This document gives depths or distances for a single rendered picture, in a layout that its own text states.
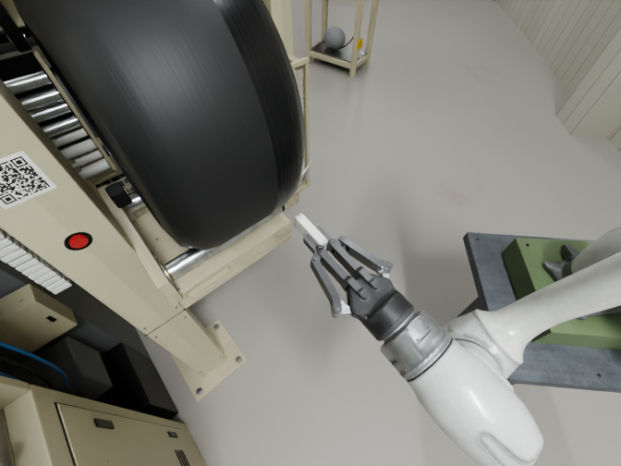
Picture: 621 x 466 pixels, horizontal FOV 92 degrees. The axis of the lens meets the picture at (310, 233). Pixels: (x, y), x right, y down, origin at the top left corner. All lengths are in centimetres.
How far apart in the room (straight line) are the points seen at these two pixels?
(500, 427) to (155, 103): 57
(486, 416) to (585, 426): 149
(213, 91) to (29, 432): 67
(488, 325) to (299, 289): 125
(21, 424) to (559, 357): 126
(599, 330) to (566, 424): 83
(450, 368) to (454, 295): 143
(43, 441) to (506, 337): 80
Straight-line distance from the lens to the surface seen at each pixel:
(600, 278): 54
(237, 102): 48
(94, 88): 48
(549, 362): 113
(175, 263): 79
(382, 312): 45
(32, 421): 82
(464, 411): 46
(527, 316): 60
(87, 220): 71
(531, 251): 118
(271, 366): 159
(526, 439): 49
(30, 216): 69
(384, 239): 194
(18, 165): 63
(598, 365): 121
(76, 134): 108
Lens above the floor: 154
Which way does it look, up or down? 54 degrees down
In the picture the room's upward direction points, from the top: straight up
